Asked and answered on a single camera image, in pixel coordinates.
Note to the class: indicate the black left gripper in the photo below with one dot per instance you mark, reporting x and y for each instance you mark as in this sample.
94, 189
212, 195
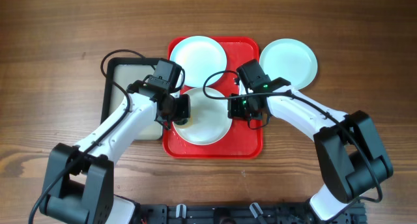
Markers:
182, 107

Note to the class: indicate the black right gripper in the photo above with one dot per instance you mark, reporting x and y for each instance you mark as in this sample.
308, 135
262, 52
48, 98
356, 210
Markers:
235, 107

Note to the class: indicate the green yellow sponge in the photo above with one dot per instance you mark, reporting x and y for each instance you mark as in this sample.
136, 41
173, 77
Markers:
181, 122

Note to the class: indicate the white plate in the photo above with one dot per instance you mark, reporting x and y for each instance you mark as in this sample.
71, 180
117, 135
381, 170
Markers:
208, 121

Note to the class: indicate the light green bottom plate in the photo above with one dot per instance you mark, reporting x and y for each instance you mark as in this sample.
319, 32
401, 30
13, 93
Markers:
290, 59

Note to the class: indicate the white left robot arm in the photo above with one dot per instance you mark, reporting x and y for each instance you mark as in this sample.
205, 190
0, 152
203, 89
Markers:
79, 181

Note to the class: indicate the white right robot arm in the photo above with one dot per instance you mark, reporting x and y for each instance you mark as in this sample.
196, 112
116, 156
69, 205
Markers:
352, 158

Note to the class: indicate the black water basin tray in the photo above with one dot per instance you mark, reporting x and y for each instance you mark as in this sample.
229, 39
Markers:
123, 71

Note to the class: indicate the light blue top plate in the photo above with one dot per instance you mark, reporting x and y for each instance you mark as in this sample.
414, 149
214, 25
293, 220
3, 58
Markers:
200, 57

